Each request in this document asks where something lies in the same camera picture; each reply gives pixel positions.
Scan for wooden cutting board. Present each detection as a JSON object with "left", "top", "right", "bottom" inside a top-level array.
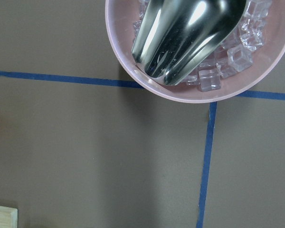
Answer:
[{"left": 0, "top": 206, "right": 18, "bottom": 228}]

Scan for metal ice scoop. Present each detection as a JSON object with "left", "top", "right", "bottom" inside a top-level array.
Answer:
[{"left": 132, "top": 0, "right": 247, "bottom": 86}]

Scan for clear ice cubes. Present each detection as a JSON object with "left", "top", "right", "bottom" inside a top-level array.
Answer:
[{"left": 133, "top": 0, "right": 272, "bottom": 92}]

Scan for pink bowl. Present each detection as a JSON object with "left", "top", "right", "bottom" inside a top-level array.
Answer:
[{"left": 105, "top": 0, "right": 285, "bottom": 104}]

